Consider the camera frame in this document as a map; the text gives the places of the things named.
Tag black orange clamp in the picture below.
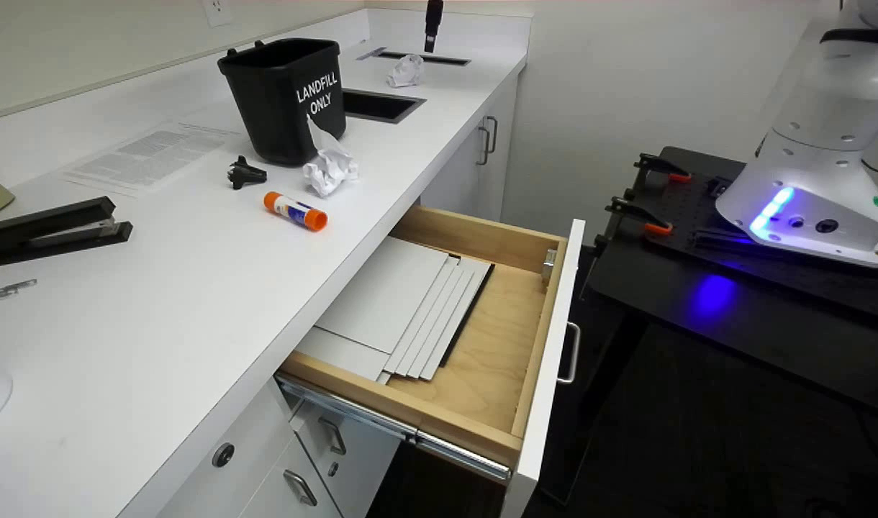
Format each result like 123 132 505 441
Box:
603 192 676 241
630 150 698 186

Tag small black binder clip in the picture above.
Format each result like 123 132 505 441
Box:
225 152 270 192

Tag round silver cabinet lock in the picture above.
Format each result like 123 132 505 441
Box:
211 438 240 471

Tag white base cabinet door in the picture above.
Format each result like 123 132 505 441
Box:
417 71 525 224

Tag printed white paper sheet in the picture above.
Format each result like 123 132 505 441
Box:
64 122 236 192

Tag silver drawer slide rail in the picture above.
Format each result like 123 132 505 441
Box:
274 371 513 483

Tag black stapler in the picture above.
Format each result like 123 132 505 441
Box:
0 192 135 274

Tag grey hanging folder stack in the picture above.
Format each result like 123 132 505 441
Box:
378 250 498 386

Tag small white paper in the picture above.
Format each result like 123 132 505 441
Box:
387 56 430 91

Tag silver drawer pull handle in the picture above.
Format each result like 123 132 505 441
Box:
557 319 587 388

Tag black landfill only bin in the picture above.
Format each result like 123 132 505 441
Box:
217 35 349 171

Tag orange white glue stick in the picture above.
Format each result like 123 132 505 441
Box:
259 186 331 235

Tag small silver drawer handle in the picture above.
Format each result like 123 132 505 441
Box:
280 466 323 510
316 411 351 460

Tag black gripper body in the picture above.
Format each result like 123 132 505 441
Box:
421 0 449 32

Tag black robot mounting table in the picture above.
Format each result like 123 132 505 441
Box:
584 143 878 421

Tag large crumpled white paper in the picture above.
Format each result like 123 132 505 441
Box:
299 140 362 201

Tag open wooden drawer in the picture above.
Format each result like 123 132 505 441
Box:
274 201 591 518

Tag silver base cabinet handle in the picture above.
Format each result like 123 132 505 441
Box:
473 113 505 171

